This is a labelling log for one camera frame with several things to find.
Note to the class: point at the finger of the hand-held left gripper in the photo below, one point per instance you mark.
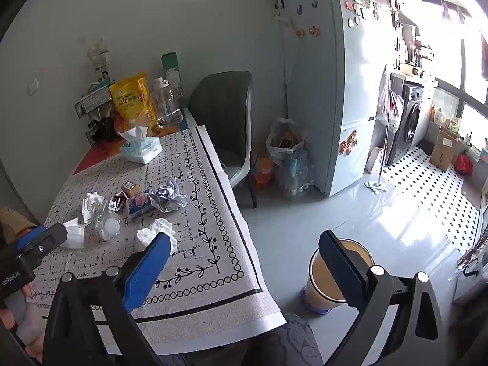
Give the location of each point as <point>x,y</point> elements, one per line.
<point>57,232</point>

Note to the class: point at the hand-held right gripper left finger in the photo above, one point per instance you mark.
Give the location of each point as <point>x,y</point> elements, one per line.
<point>148,270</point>

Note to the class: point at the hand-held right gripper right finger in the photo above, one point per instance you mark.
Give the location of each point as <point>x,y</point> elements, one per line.
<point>339,270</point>

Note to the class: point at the tan round bin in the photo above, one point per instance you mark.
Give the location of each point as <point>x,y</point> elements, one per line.
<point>324,286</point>

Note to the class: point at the clear plastic cup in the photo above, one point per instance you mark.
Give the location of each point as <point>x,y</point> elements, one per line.
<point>108,227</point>

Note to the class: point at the silver foil wrapper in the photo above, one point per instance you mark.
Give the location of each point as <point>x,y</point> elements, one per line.
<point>167,196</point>

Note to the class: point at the person's left hand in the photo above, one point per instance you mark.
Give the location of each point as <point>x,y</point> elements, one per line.
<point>7,316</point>

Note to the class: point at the blue snack wrapper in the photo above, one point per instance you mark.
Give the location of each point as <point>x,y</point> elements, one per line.
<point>137,206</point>

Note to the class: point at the small dark wrapper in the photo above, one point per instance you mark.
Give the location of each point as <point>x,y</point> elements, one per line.
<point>116,202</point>

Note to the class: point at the grey patterned tablecloth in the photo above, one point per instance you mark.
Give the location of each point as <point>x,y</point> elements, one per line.
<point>213,244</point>

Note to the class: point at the small brown carton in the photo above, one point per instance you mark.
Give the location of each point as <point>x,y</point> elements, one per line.
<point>130,188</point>

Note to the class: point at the red placemat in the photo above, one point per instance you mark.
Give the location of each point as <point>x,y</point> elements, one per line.
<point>95,154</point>

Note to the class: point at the person's patterned pants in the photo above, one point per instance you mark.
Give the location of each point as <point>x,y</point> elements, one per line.
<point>282,343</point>

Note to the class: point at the pack of water bottles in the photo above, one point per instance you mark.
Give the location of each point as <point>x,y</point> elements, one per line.
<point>297,175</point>

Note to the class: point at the white paper bag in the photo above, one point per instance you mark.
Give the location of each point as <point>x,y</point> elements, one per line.
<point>373,160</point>

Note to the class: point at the soft tissue pack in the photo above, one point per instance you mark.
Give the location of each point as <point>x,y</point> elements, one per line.
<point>141,150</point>

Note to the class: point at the orange carton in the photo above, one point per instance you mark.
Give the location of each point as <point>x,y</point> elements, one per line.
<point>263,169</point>

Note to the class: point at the large orange fridge magnet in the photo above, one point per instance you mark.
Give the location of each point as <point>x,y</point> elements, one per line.
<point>349,143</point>

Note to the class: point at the dried twig bundle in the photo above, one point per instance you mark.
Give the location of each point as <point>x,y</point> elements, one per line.
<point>476,251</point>

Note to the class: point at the white plastic bag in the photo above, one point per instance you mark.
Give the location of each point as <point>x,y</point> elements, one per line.
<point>274,141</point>

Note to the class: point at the black floor mat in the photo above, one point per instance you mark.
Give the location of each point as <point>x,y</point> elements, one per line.
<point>426,148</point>

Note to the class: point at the yellow snack bag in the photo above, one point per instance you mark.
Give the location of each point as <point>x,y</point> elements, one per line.
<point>131,99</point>

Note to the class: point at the cardboard box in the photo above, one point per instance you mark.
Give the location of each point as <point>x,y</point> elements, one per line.
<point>444,150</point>

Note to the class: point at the red bag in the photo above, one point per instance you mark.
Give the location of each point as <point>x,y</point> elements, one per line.
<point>463,163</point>

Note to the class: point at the clear plastic jug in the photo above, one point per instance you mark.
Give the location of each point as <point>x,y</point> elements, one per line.
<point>166,103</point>

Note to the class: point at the grey washing machine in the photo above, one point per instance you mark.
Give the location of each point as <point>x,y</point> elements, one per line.
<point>411,118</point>

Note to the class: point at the hanging plastic bags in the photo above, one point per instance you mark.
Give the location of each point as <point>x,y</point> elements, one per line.
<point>392,106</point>

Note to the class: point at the white paper package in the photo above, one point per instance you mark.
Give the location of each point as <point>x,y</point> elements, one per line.
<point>100,61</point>

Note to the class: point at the grey chair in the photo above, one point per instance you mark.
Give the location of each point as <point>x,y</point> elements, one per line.
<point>221,99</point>

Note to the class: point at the white refrigerator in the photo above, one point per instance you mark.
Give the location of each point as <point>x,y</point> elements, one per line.
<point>324,84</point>

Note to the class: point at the tall green box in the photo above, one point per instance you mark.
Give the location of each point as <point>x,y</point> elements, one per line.
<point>169,66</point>

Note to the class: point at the small orange fridge magnet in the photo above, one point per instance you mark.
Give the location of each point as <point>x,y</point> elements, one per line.
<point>299,32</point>
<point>313,29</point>

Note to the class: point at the cluster of fridge magnets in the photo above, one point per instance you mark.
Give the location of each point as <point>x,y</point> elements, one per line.
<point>358,7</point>

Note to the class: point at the white wall switch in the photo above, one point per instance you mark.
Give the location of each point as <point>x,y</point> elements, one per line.
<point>33,85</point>

